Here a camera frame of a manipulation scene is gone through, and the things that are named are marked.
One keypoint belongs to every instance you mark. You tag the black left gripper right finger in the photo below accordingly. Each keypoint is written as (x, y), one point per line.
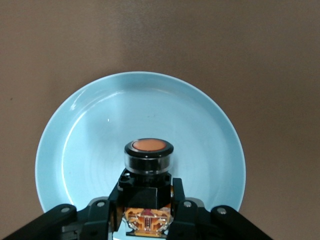
(212, 225)

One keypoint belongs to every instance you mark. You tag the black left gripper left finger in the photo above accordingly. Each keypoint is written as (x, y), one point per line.
(75, 225)

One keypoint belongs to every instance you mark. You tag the light blue round plate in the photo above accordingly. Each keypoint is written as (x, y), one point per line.
(140, 110)

